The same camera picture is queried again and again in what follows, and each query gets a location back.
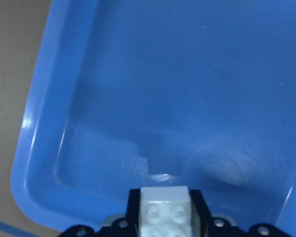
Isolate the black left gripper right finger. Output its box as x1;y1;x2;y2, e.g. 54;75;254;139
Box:
189;190;212;235

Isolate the brown paper table cover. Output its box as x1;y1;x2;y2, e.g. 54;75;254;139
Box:
0;0;58;237

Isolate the white block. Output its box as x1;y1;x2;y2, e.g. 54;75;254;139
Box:
139;186;192;237

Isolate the blue plastic tray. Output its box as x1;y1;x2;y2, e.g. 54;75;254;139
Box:
11;0;296;237

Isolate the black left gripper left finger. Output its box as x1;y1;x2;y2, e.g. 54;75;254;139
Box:
125;189;141;230

